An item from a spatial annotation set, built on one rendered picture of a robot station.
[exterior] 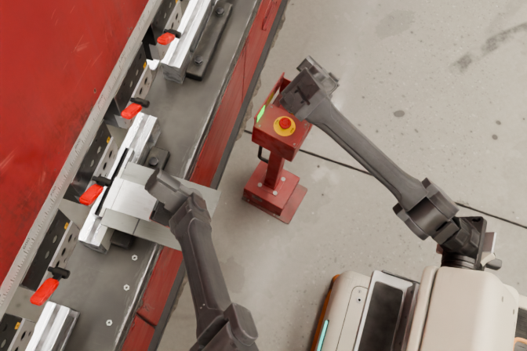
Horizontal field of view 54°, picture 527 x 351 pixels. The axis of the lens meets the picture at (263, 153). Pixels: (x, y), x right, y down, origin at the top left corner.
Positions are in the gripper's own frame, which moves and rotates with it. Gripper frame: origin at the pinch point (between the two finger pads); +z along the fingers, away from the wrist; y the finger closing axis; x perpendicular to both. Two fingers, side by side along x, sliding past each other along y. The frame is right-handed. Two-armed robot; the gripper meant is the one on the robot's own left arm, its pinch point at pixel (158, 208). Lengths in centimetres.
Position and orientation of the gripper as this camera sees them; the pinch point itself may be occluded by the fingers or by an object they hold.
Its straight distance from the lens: 135.7
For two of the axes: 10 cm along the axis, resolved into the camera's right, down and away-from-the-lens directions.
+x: 7.9, 4.4, 4.3
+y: -3.0, 8.8, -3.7
